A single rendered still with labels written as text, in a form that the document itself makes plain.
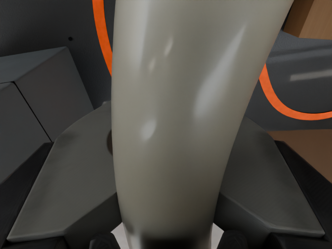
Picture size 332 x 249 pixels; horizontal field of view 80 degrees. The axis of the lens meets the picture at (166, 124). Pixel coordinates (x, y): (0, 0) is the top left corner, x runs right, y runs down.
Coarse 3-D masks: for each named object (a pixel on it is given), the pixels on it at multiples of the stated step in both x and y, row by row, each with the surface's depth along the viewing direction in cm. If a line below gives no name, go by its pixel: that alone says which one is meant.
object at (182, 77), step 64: (128, 0) 3; (192, 0) 2; (256, 0) 2; (128, 64) 3; (192, 64) 3; (256, 64) 3; (128, 128) 4; (192, 128) 3; (128, 192) 5; (192, 192) 4
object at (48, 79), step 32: (0, 64) 82; (32, 64) 74; (64, 64) 89; (0, 96) 55; (32, 96) 66; (64, 96) 85; (0, 128) 53; (32, 128) 65; (64, 128) 82; (0, 160) 52
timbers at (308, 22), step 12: (300, 0) 79; (312, 0) 73; (324, 0) 72; (300, 12) 79; (312, 12) 75; (324, 12) 75; (288, 24) 86; (300, 24) 79; (312, 24) 77; (324, 24) 77; (300, 36) 79; (312, 36) 79; (324, 36) 79
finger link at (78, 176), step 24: (96, 120) 9; (72, 144) 8; (96, 144) 8; (48, 168) 7; (72, 168) 7; (96, 168) 7; (48, 192) 6; (72, 192) 6; (96, 192) 6; (24, 216) 5; (48, 216) 5; (72, 216) 5; (96, 216) 6; (120, 216) 6; (24, 240) 5; (72, 240) 5
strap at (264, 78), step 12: (96, 0) 82; (96, 12) 85; (96, 24) 88; (108, 48) 94; (108, 60) 97; (264, 72) 101; (264, 84) 105; (276, 96) 109; (276, 108) 113; (288, 108) 114
